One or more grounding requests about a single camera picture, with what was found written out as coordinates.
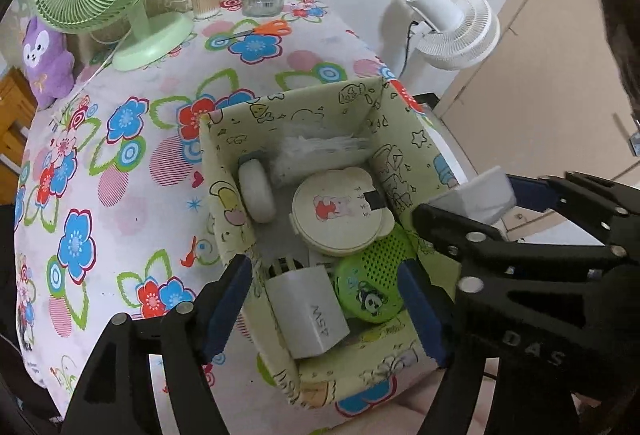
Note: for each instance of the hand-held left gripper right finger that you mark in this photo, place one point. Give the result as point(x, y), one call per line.
point(420, 310)

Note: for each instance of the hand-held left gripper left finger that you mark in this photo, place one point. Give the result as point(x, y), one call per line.
point(227, 310)

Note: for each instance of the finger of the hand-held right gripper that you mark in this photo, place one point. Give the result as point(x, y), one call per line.
point(585, 197)
point(500, 242)

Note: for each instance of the white charger plug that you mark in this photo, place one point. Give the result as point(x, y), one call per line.
point(480, 200)
point(305, 315)

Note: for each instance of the green panda case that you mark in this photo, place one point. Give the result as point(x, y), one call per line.
point(370, 265)

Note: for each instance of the white round case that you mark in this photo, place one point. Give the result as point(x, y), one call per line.
point(257, 192)

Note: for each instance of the round cream compact mirror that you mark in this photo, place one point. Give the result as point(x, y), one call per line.
point(330, 225)

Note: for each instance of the yellow-green fabric storage box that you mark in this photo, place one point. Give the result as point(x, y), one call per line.
point(235, 140)

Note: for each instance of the clear floss pick box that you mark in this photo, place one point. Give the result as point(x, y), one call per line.
point(320, 150)

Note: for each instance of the beige door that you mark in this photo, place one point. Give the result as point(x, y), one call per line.
point(550, 65)

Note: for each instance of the floral tablecloth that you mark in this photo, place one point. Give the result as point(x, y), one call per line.
point(125, 195)

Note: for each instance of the white floor fan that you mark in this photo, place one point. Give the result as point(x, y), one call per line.
point(450, 30)

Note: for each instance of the orange scissors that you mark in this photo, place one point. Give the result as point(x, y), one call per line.
point(272, 27)

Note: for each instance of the wooden chair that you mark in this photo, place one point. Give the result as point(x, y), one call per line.
point(12, 115)

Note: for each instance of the purple plush toy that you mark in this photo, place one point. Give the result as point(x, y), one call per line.
point(47, 65)

